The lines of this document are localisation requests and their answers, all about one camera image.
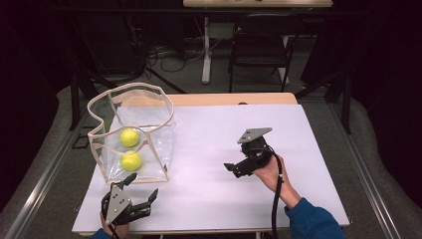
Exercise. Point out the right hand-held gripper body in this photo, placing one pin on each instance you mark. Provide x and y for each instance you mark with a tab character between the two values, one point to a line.
255	151

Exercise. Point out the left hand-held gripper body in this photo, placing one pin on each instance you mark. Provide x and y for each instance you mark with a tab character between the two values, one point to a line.
116	203

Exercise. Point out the yellow tennis ball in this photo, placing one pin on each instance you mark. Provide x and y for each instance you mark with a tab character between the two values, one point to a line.
129	137
130	160

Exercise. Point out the clear plastic bag beige trim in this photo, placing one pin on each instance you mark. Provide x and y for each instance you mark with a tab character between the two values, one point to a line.
159	146

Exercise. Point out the person's left hand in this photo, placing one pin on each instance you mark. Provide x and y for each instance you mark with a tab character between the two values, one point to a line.
119	230

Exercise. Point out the person's right hand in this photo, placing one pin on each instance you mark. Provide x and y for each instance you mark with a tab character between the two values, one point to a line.
269	174

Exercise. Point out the wooden table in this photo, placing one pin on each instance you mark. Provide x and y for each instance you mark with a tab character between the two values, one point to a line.
232	99

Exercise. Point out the black metal stand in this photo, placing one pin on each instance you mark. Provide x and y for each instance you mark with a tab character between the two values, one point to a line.
346	106
74	99

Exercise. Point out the black chair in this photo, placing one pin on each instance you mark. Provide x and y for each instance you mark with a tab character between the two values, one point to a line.
258	49

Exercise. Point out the white-legged desk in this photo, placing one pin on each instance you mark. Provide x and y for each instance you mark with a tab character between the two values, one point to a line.
207	49

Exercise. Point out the dark curtain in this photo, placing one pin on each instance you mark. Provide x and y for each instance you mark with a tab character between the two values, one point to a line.
391	83
23	99

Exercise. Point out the metal floor rail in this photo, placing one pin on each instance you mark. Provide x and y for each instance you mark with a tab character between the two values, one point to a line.
365	172
36	186

